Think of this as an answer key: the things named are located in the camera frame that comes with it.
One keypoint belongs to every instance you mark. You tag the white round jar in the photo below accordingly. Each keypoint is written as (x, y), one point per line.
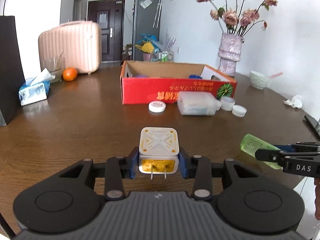
(227, 103)

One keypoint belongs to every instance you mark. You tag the person right hand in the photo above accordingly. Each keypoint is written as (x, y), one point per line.
(317, 200)

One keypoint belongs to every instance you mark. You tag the red cardboard box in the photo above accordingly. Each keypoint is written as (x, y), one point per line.
(166, 79)

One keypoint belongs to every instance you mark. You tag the dried pink rose bouquet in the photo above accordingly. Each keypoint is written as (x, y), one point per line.
(238, 21)

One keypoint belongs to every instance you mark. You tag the green translucent bottle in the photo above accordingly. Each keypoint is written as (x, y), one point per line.
(250, 144)

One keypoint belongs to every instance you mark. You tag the blue tissue pack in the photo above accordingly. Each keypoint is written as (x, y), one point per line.
(35, 89)

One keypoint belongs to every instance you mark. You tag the purple flower-shaped object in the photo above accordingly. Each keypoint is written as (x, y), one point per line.
(141, 76)

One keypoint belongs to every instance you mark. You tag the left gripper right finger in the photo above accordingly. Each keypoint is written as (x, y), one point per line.
(184, 163)

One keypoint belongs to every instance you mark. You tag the clear glass cup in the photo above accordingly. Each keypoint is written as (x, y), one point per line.
(56, 66)

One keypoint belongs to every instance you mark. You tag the orange fruit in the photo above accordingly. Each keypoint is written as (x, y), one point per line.
(70, 74)

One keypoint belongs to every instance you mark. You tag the yellow blue bags pile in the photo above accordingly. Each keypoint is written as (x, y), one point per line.
(148, 44)

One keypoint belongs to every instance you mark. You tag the grey refrigerator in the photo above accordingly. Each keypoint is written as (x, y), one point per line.
(145, 23)

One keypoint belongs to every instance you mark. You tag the white yellow power adapter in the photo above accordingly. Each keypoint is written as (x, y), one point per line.
(158, 151)

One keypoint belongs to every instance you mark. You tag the dark brown entrance door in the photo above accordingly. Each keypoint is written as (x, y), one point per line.
(109, 15)

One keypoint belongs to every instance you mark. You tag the pink spoon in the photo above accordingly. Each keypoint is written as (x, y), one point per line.
(275, 75)

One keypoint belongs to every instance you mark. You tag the white ribbed lid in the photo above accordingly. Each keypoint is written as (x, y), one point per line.
(239, 111)

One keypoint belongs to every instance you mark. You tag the pink ceramic vase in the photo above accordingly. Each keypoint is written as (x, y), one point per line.
(229, 53)

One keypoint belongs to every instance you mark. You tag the blue flower-shaped lid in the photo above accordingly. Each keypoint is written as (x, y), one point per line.
(194, 77)

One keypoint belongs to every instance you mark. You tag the pink suitcase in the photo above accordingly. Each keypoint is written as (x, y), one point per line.
(78, 42)

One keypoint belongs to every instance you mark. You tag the pale green ceramic bowl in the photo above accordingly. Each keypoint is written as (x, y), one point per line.
(258, 80)

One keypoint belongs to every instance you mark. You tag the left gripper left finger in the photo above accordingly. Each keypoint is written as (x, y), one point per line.
(132, 162)

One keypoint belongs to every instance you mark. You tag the black paper bag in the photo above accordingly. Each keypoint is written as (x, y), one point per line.
(12, 77)

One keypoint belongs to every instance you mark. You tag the wire storage cart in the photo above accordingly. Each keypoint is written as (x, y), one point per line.
(162, 56)

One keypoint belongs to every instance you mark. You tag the white round lid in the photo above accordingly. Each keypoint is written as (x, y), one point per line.
(157, 106)

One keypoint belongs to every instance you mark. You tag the translucent plastic box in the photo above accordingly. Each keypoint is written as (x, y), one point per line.
(197, 103)

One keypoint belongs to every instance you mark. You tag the crumpled white tissue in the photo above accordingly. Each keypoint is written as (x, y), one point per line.
(294, 102)

